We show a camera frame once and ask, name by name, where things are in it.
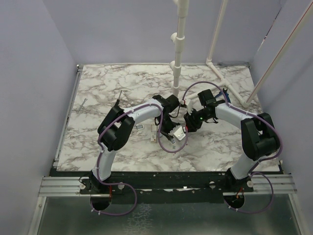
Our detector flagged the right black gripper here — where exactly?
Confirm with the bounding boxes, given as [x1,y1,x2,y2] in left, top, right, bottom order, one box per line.
[184,108,212,133]

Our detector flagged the white staple box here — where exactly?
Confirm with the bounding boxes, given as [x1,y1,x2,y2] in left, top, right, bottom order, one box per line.
[150,123,157,143]

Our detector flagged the white stapler base piece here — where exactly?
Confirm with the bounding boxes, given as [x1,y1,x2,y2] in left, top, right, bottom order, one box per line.
[135,124,144,130]

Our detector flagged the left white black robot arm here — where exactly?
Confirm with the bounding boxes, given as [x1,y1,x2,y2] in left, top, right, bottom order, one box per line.
[91,95,179,193]

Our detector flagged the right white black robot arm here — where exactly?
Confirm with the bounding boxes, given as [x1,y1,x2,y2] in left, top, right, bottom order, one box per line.
[183,89,281,191]

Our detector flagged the small silver wrench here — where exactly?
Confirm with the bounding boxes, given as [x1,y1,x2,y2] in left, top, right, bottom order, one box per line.
[77,98,88,113]

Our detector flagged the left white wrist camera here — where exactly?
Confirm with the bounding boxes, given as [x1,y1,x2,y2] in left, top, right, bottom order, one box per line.
[172,125,187,141]

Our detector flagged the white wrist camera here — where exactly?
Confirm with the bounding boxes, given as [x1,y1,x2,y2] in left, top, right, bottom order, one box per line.
[172,125,187,141]
[180,99,194,115]

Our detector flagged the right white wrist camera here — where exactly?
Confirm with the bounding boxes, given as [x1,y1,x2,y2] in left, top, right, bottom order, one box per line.
[180,99,194,115]

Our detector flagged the blue handled pliers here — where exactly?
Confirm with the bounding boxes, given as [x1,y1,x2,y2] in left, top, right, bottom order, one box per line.
[215,88,231,103]

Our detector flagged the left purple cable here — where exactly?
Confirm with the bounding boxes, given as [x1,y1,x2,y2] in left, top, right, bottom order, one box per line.
[90,104,189,216]

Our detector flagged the purple cable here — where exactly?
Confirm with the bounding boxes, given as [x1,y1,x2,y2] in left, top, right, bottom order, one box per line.
[182,81,285,214]
[90,104,189,216]

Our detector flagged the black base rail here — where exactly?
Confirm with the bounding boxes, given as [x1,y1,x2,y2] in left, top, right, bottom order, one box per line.
[50,167,269,204]

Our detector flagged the white PVC pipe frame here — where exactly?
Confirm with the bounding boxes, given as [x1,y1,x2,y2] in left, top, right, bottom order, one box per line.
[168,0,313,108]

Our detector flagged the aluminium extrusion rail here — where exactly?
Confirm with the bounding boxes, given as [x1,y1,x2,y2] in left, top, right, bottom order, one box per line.
[39,172,297,197]

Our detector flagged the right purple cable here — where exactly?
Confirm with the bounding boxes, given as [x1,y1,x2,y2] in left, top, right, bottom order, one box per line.
[182,81,285,214]

